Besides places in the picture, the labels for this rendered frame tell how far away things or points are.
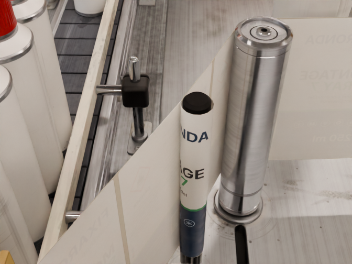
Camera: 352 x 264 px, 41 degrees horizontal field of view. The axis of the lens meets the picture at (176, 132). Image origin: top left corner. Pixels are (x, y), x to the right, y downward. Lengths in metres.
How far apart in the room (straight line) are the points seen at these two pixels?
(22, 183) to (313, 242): 0.25
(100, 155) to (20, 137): 0.16
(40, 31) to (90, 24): 0.28
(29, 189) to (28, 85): 0.08
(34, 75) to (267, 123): 0.18
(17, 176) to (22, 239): 0.05
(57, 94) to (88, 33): 0.23
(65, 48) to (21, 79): 0.28
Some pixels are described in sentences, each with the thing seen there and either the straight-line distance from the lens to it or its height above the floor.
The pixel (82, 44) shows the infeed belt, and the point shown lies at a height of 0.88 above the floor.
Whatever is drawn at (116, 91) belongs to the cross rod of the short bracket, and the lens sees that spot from 0.52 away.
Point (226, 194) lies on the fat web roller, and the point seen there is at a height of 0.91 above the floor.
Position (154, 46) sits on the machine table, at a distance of 0.72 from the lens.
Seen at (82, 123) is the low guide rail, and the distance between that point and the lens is 0.47.
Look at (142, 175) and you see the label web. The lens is 0.25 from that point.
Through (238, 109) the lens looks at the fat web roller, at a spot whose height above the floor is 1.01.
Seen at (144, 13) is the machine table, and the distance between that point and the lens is 0.80.
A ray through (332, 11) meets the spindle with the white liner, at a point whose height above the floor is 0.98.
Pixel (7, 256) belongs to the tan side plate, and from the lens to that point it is 0.31.
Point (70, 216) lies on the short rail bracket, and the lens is 0.41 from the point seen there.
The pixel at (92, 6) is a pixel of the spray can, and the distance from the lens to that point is 0.70.
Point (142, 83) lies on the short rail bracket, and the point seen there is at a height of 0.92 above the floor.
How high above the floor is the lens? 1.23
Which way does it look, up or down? 44 degrees down
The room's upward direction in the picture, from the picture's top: straight up
